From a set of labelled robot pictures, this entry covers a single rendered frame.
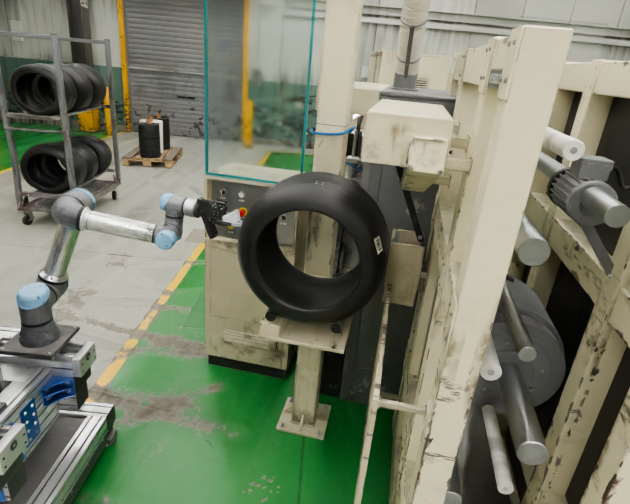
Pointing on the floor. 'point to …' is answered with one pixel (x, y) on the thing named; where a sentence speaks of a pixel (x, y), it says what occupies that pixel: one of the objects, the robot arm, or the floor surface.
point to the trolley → (77, 174)
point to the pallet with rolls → (154, 144)
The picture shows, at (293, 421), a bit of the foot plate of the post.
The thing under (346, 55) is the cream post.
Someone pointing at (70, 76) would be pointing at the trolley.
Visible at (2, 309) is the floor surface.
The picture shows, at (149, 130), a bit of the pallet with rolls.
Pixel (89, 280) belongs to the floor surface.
